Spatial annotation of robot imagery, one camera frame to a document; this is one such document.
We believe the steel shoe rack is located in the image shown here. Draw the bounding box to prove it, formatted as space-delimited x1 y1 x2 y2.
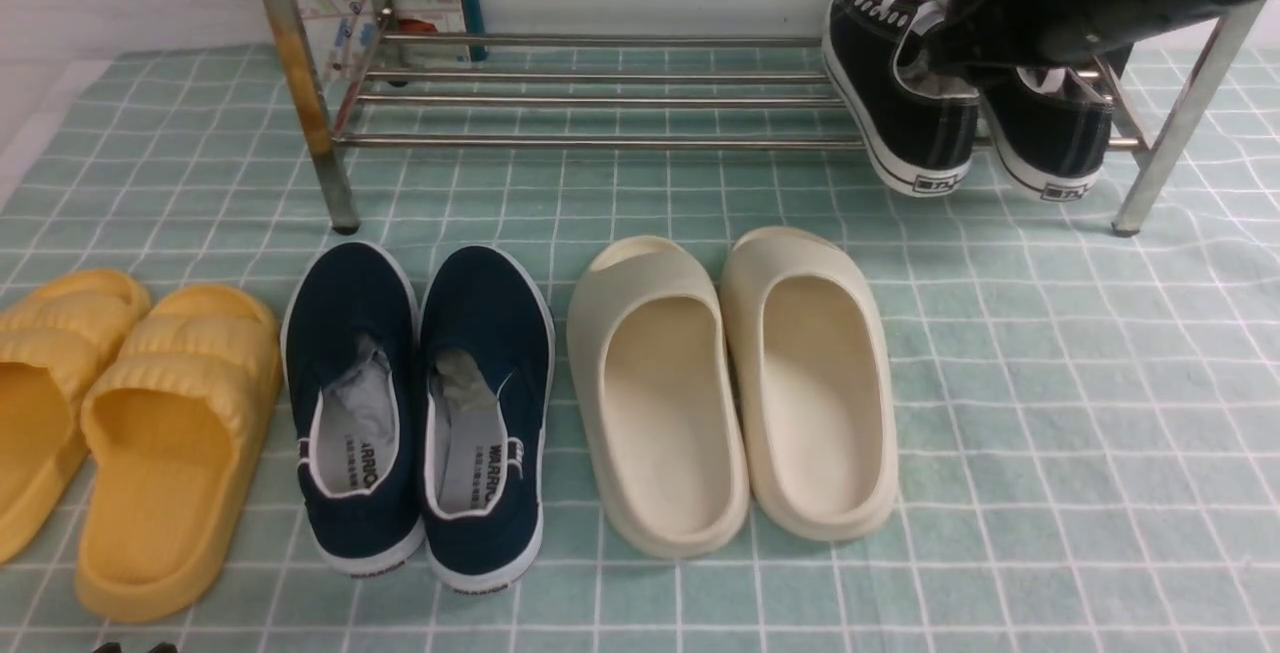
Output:
261 0 1268 237

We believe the black canvas sneaker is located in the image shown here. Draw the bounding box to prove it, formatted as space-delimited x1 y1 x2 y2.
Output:
980 68 1115 205
820 0 979 198

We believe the green checkered cloth mat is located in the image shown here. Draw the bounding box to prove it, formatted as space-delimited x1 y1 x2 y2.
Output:
3 46 1277 652

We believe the yellow slide slipper right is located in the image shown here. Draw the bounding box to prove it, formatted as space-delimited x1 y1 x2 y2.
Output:
76 284 282 624

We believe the cream slide slipper right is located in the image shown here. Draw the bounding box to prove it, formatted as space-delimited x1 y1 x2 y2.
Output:
719 227 899 542

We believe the cream slide slipper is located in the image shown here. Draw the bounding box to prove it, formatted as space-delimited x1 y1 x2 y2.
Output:
566 237 750 560
719 227 899 542

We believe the yellow slide slipper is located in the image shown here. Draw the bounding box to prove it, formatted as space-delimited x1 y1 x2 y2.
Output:
1 268 151 562
76 284 282 624

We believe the cream slide slipper left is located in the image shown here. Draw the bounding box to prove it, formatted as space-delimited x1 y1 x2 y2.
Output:
566 237 750 560

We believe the navy slip-on shoe right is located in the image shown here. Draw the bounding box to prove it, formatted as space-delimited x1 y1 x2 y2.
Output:
419 246 556 595

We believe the yellow slide slipper left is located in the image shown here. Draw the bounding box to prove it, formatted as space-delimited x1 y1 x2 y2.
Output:
1 268 151 562

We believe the navy slip-on shoe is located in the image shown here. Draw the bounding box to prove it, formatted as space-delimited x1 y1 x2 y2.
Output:
280 239 425 577
419 246 556 595

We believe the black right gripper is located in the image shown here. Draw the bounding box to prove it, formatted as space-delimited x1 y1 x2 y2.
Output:
925 0 1132 85

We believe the navy slip-on shoe left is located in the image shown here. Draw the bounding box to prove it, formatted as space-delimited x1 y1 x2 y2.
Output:
280 239 425 577

